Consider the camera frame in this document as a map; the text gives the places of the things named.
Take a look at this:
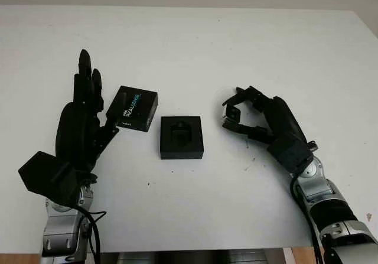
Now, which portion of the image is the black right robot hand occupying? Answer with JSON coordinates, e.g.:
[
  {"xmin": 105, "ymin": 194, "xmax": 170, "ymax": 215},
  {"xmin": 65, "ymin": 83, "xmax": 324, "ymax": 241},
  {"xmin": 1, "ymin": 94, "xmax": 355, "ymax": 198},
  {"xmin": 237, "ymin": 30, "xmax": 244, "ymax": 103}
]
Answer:
[{"xmin": 221, "ymin": 85, "xmax": 308, "ymax": 147}]

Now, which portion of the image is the black camera box base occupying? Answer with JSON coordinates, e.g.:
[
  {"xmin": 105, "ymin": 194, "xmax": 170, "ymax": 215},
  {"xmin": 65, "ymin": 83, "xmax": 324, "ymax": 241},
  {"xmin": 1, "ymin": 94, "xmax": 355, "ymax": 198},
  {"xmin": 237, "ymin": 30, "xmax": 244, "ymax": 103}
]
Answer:
[{"xmin": 159, "ymin": 115, "xmax": 205, "ymax": 161}]

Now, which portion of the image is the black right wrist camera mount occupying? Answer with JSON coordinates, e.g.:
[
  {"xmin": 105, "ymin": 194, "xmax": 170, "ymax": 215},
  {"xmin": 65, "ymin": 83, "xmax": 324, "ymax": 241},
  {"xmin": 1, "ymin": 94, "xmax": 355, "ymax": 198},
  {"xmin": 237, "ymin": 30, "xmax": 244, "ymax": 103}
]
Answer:
[{"xmin": 266, "ymin": 138, "xmax": 314, "ymax": 174}]

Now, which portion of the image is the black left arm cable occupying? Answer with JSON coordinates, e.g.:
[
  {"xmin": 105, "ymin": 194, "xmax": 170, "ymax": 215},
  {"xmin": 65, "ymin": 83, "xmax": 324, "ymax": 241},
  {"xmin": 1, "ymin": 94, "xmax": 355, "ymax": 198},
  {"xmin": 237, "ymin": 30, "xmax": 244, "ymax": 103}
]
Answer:
[{"xmin": 72, "ymin": 203, "xmax": 107, "ymax": 255}]

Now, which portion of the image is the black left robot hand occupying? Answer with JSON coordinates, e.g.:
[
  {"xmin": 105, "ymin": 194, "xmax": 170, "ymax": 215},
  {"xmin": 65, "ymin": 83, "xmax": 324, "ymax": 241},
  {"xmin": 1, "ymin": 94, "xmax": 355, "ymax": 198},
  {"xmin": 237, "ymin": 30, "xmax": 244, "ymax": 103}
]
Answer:
[{"xmin": 54, "ymin": 48, "xmax": 128, "ymax": 174}]

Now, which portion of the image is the small silver RealSense camera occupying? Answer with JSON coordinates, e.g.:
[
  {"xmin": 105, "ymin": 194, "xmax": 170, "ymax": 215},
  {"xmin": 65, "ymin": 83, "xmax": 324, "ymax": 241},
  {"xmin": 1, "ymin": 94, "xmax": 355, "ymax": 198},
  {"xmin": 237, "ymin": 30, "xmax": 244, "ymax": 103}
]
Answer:
[{"xmin": 224, "ymin": 104, "xmax": 242, "ymax": 122}]

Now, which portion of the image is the black RealSense box lid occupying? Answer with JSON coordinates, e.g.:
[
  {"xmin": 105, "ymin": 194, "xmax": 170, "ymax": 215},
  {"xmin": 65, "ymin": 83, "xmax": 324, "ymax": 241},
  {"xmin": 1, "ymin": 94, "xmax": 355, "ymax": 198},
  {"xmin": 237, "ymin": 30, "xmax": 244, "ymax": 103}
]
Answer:
[{"xmin": 105, "ymin": 85, "xmax": 159, "ymax": 133}]

